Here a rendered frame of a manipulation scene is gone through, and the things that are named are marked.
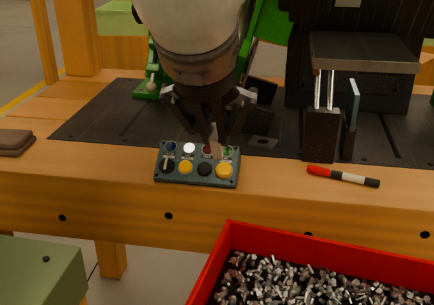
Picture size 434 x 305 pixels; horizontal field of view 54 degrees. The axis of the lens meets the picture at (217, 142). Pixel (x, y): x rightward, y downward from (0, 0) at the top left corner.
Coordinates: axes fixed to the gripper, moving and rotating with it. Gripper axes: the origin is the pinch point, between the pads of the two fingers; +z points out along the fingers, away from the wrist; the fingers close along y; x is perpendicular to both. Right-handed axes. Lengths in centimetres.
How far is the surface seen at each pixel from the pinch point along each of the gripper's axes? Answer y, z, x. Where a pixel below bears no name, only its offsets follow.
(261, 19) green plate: 4.4, 5.4, 30.7
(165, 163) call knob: -10.4, 9.9, 0.2
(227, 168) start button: 0.8, 9.9, 0.2
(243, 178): 3.6, 14.7, 0.5
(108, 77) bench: -46, 49, 46
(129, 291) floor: -45, 118, -9
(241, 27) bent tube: -0.9, 16.9, 39.1
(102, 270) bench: -59, 117, -3
